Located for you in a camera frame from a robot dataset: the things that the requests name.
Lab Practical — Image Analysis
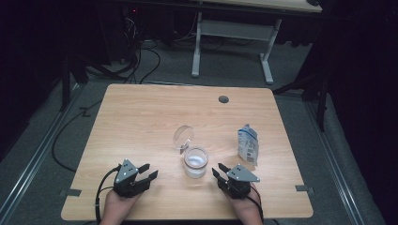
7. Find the black metal stand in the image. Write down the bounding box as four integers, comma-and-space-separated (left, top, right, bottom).
271, 71, 330, 132
59, 46, 92, 113

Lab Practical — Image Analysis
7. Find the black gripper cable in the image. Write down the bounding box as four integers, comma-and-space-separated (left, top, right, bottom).
95, 165, 121, 225
245, 187, 265, 223

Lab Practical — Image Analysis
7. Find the looped black floor cable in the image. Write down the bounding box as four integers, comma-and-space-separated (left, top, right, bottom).
125, 40, 162, 85

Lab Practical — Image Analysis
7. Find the metal floor rail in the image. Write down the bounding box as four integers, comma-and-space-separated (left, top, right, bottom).
304, 99, 366, 225
0, 82, 84, 219

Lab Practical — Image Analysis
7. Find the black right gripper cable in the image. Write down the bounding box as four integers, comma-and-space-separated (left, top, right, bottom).
245, 187, 265, 223

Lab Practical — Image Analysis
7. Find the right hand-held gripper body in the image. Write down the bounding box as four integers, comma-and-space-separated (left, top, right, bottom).
223, 163, 261, 200

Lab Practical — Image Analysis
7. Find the long black floor cable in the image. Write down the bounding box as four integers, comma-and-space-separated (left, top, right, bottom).
51, 98, 104, 173

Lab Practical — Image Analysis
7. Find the white and blue salt bag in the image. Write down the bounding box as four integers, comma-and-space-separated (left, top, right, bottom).
237, 123, 259, 167

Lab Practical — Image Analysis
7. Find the person's left hand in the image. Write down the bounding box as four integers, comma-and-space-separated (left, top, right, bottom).
102, 190, 142, 219

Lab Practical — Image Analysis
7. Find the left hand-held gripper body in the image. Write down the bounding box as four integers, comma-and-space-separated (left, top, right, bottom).
112, 158, 140, 199

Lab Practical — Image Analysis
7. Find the person's right hand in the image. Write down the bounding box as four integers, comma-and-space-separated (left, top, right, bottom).
223, 184, 263, 219

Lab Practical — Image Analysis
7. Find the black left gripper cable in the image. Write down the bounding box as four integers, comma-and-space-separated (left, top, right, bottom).
95, 165, 121, 225

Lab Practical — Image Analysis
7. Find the dark computer tower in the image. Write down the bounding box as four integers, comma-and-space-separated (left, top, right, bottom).
120, 6, 144, 64

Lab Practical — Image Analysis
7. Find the white-framed background desk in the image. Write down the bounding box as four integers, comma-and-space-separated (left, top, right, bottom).
191, 0, 323, 85

